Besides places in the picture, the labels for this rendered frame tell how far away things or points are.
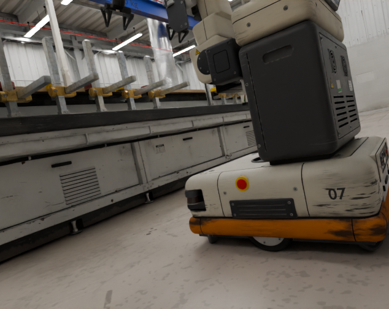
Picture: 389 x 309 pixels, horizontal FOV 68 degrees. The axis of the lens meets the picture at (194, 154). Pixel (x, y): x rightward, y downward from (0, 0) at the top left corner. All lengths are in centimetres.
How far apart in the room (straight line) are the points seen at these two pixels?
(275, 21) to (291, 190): 51
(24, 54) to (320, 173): 979
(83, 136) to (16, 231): 61
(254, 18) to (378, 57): 1090
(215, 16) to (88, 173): 129
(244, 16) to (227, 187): 56
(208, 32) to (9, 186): 130
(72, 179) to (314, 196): 149
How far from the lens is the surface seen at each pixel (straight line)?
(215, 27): 127
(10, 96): 165
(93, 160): 208
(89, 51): 197
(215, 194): 106
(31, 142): 167
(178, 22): 136
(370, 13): 1209
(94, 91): 188
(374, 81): 1178
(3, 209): 184
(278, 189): 94
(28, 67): 1015
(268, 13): 99
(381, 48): 1186
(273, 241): 103
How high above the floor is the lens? 42
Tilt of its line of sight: 3 degrees down
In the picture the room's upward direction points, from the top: 12 degrees counter-clockwise
